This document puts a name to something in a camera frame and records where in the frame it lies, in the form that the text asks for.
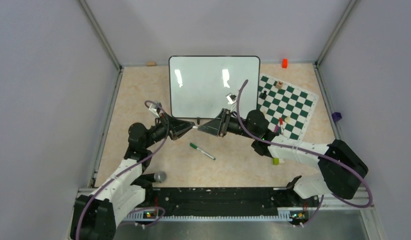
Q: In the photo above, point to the microphone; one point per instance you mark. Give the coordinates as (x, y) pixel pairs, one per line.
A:
(156, 177)

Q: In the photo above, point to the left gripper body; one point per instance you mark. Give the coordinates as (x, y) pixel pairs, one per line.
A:
(159, 131)

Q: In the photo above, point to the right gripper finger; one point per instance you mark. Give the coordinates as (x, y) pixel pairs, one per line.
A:
(211, 130)
(215, 124)

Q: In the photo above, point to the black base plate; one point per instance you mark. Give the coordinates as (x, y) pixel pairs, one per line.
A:
(225, 201)

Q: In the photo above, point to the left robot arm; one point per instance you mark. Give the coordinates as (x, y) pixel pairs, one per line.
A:
(96, 216)

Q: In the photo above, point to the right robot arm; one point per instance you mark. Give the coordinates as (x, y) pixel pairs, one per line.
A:
(340, 170)

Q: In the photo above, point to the green cap marker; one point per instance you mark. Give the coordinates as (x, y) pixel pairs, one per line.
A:
(202, 151)

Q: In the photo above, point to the green lego brick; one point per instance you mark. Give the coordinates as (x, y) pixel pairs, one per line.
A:
(275, 161)

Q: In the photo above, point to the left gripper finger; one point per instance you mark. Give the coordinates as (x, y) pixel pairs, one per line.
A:
(175, 124)
(177, 134)

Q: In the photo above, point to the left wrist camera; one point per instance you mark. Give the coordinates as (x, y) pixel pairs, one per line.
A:
(156, 109)

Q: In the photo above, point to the purple block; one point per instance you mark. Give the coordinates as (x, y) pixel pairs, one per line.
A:
(336, 116)

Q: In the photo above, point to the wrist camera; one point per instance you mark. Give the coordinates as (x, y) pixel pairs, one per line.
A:
(156, 109)
(231, 98)

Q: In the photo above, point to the slotted cable duct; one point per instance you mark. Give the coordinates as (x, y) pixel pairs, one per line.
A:
(142, 217)

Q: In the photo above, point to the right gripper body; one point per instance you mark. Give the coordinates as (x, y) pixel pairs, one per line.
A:
(234, 126)

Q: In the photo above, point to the white whiteboard black frame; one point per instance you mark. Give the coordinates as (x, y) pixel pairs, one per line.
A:
(200, 85)

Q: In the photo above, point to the orange block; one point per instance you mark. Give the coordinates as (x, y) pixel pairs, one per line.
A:
(284, 63)

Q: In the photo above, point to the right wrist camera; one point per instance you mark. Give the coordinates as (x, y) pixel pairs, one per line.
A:
(231, 98)

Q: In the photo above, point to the cork stopper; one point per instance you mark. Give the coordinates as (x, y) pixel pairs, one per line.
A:
(151, 63)

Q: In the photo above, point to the green white chess mat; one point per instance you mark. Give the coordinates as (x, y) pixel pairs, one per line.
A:
(291, 101)

